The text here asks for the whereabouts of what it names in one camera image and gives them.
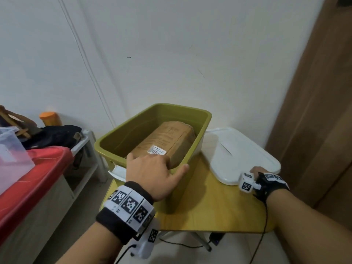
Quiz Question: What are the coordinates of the person's left hand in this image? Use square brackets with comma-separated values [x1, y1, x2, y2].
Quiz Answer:
[126, 152, 190, 203]

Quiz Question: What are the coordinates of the person's right hand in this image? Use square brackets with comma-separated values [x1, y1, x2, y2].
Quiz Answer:
[250, 166, 267, 180]

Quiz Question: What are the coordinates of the olive green plastic bin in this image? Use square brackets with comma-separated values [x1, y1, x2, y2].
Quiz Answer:
[94, 103, 212, 215]

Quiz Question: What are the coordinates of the person's right forearm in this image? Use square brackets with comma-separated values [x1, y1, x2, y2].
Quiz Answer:
[265, 187, 352, 264]

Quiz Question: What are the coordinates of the person's left forearm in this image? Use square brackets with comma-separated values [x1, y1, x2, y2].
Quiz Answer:
[55, 221, 133, 264]

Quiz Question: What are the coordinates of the brown paper package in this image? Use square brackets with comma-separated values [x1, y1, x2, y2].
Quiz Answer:
[129, 121, 197, 170]

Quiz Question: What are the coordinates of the white shelf rack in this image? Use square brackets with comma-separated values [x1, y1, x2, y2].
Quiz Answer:
[65, 130, 108, 195]

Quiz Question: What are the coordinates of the black wristband with marker tags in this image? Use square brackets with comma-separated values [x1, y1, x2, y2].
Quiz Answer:
[253, 172, 290, 202]
[96, 181, 157, 245]

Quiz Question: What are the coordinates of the yellow wooden table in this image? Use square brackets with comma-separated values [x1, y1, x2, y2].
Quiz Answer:
[100, 151, 275, 234]

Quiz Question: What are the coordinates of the white plastic lid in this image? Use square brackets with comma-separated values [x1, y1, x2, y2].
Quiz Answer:
[205, 127, 281, 186]

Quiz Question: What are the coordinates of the grey metal table leg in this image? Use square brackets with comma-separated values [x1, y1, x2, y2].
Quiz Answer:
[190, 232, 212, 252]

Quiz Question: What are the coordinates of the black box under table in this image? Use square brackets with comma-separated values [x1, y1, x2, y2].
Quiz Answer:
[209, 232, 224, 247]

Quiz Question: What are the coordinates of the black bag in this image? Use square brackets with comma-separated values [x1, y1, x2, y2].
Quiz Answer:
[21, 125, 83, 150]

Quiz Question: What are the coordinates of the red plastic lid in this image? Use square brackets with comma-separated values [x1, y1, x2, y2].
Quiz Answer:
[0, 146, 74, 237]

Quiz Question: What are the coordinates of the orange capped bottle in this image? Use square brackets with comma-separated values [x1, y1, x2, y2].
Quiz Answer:
[39, 112, 63, 127]

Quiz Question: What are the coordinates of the beige wooden cabinet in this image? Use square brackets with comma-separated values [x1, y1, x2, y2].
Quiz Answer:
[0, 174, 75, 264]

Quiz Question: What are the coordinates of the clear plastic container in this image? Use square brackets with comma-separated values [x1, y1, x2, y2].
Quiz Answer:
[0, 126, 36, 195]

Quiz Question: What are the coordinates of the brown leather bag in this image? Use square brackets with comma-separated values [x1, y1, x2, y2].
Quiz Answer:
[0, 105, 38, 139]

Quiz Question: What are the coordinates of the brown wooden door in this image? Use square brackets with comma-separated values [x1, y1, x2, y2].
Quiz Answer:
[265, 0, 352, 226]

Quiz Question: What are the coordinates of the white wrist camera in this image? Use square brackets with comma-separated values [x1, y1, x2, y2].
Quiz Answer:
[239, 173, 261, 194]
[131, 217, 160, 259]

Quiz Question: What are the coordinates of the black floor cable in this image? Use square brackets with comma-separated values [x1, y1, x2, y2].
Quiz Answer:
[159, 236, 211, 249]

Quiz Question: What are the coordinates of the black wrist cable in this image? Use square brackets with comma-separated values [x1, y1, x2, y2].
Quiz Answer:
[114, 244, 137, 264]
[247, 201, 269, 264]

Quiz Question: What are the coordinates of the thin wall cable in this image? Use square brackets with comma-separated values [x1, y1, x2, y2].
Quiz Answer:
[56, 0, 117, 129]

